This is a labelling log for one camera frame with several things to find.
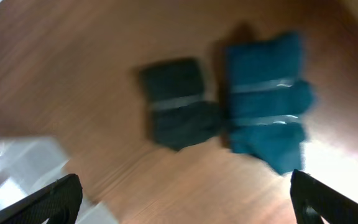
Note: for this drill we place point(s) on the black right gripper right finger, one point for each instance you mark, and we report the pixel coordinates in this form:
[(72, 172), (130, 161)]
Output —
[(314, 202)]

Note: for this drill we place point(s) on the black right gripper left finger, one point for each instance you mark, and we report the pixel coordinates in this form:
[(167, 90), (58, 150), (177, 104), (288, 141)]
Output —
[(57, 203)]

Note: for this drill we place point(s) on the teal blue garment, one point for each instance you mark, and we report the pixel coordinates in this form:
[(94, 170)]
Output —
[(266, 100)]

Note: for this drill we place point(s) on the small black garment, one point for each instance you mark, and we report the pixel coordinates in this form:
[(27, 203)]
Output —
[(180, 113)]

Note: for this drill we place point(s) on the clear plastic storage bin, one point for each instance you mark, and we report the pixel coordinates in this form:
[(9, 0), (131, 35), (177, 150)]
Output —
[(28, 164)]

